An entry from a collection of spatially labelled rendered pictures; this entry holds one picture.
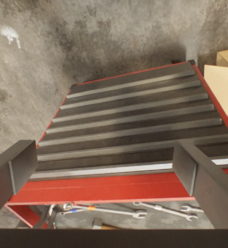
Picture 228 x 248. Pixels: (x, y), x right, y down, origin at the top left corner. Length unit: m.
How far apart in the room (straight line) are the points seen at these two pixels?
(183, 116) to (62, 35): 0.92
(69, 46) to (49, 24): 0.16
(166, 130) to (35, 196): 0.46
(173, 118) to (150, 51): 0.66
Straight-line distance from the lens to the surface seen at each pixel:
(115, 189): 0.52
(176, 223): 0.72
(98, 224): 0.72
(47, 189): 0.62
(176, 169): 0.17
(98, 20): 1.22
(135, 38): 1.22
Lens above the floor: 1.18
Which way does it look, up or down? 50 degrees down
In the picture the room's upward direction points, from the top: 170 degrees counter-clockwise
